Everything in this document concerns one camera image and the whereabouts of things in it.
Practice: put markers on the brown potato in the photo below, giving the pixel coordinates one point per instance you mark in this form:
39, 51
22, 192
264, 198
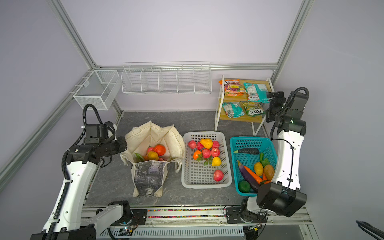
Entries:
269, 172

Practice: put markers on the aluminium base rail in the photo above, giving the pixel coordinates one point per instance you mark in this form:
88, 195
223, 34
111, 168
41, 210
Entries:
211, 222

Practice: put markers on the purple eggplant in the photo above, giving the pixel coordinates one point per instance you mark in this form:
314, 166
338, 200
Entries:
248, 177

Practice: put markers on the orange snack bag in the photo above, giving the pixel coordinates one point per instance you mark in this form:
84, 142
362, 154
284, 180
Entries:
232, 88

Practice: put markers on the teal snack bag top shelf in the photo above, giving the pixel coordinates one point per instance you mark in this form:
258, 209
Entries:
256, 92

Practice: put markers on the leafy red twig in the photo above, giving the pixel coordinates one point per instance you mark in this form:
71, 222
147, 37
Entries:
206, 162

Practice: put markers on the white plastic fruit basket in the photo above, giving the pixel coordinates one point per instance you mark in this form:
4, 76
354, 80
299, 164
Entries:
200, 173

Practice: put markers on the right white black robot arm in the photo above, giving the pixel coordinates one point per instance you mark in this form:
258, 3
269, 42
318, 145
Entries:
283, 194

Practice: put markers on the small white mesh basket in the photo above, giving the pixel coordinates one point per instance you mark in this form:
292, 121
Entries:
100, 89

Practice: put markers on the red tomato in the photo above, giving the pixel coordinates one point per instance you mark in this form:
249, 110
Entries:
160, 150

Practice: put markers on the green Foxs candy bag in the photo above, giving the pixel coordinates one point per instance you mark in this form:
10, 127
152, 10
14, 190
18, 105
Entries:
252, 109

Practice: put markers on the cream canvas grocery bag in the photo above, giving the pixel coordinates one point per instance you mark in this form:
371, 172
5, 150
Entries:
149, 176

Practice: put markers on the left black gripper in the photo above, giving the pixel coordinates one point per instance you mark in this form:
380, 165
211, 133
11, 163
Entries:
122, 145

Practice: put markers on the small orange tangerine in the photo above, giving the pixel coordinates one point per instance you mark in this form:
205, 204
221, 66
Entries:
197, 156

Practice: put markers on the teal snack bag shelf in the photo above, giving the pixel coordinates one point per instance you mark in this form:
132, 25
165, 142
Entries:
233, 110
256, 92

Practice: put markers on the teal plastic vegetable basket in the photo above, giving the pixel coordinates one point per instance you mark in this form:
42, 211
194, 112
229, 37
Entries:
264, 145

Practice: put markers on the yellow lemon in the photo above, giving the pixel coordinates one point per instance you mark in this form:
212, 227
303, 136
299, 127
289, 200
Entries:
216, 162

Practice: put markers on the yellow vegetable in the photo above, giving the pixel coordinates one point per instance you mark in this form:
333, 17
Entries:
259, 169

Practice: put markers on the yellow pear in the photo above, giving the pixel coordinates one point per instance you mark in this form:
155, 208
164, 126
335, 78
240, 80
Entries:
207, 143

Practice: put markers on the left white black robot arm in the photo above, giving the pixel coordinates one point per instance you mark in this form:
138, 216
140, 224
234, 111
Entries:
79, 164

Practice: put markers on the orange carrot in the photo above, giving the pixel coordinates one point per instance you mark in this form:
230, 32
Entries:
256, 177

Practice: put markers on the green avocado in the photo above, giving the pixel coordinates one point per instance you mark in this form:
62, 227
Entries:
244, 186

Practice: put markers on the yellow brown mango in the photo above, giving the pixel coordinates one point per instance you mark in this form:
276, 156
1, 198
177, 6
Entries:
153, 156

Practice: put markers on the long white wire basket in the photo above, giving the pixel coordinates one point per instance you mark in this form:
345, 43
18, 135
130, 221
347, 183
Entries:
167, 78

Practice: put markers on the dark eggplant green stem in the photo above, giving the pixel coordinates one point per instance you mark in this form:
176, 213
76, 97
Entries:
250, 151

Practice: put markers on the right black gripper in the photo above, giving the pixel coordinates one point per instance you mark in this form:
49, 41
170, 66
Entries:
282, 102

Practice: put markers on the teal snack bag lower shelf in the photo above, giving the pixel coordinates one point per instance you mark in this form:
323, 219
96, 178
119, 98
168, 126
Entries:
233, 110

